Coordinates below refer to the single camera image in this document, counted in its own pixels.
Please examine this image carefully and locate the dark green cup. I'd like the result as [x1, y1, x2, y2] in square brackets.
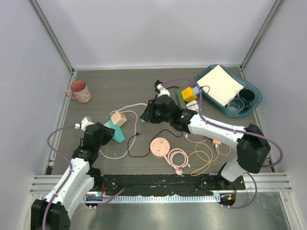
[237, 88, 256, 108]

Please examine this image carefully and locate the pink cable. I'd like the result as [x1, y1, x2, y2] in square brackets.
[165, 133, 232, 176]

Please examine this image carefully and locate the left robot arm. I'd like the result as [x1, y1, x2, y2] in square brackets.
[30, 118, 115, 230]

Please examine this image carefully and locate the white paper pad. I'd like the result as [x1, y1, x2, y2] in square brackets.
[196, 65, 244, 106]

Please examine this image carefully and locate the peach cube socket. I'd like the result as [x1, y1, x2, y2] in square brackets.
[111, 111, 127, 127]

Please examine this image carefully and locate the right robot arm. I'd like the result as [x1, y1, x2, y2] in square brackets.
[141, 95, 271, 189]

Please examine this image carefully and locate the light blue charger plug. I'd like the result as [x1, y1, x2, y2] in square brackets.
[192, 86, 201, 95]

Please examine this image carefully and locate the white usb cable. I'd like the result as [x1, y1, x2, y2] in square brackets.
[99, 103, 151, 160]

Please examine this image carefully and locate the teal triangular socket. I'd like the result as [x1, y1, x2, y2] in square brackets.
[104, 120, 125, 143]

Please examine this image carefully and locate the pink charger plug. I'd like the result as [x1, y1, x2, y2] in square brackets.
[212, 139, 221, 146]

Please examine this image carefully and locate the white cable duct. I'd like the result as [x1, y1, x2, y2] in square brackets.
[77, 193, 220, 204]

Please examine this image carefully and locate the clear glass cup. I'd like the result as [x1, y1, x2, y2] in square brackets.
[227, 97, 245, 114]

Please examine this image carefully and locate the green power strip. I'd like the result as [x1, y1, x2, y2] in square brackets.
[177, 88, 187, 109]

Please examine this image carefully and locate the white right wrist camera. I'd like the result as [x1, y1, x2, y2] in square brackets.
[155, 84, 170, 97]

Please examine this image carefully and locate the black usb cable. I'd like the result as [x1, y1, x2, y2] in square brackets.
[127, 85, 211, 159]

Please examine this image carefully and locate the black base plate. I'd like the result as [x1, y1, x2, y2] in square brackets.
[89, 174, 246, 196]

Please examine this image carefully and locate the teal plastic tray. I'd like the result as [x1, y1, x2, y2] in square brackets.
[194, 64, 262, 118]

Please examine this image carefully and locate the pink floral mug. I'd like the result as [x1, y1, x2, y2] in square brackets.
[65, 80, 92, 103]

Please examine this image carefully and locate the white cube adapter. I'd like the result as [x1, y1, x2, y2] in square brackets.
[186, 100, 199, 113]

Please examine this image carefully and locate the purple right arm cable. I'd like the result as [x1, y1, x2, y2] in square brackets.
[160, 79, 284, 210]

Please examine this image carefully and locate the pink round socket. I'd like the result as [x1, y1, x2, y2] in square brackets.
[150, 138, 170, 158]

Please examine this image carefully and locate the yellow cube socket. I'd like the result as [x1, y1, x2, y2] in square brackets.
[181, 87, 197, 103]

